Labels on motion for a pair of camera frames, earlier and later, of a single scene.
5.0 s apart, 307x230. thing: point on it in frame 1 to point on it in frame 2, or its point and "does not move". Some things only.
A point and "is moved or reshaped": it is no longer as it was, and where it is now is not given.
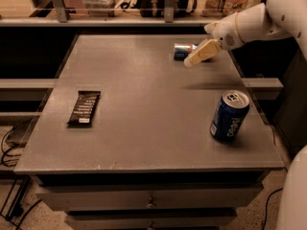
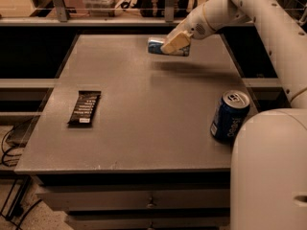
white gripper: (225, 33) to (196, 28)
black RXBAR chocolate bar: (84, 110) does not move
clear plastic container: (100, 1) does not move
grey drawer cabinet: (150, 132) does not move
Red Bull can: (182, 50) is moved or reshaped
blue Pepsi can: (229, 114) does not move
